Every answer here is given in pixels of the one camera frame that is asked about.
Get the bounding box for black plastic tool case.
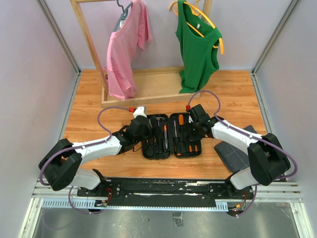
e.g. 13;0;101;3
142;113;202;160

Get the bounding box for small orange screwdriver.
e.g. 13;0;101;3
178;114;184;133

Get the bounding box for wooden clothes rack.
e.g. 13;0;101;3
70;0;213;109

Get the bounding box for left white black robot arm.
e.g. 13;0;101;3
39;116;152;196

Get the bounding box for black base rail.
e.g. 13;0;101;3
77;178;253;208

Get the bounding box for grey folded cloth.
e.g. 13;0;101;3
214;124;260;173

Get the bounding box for green tank top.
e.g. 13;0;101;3
175;0;222;94

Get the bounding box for grey clothes hanger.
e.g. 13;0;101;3
113;0;133;32

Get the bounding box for steel claw hammer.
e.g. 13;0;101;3
156;117;166;125

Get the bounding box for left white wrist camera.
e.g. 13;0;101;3
129;105;147;118

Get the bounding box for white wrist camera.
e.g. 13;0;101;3
129;105;147;118
186;105;194;123

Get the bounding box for orange clothes hanger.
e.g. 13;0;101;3
169;0;224;55

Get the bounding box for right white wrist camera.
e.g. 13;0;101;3
186;105;194;123

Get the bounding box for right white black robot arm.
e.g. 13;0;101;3
186;104;291;198

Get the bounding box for orange handled pliers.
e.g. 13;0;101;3
146;137;156;146

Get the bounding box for pink t-shirt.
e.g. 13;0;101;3
106;0;154;100

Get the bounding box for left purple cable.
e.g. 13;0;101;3
39;106;133;215

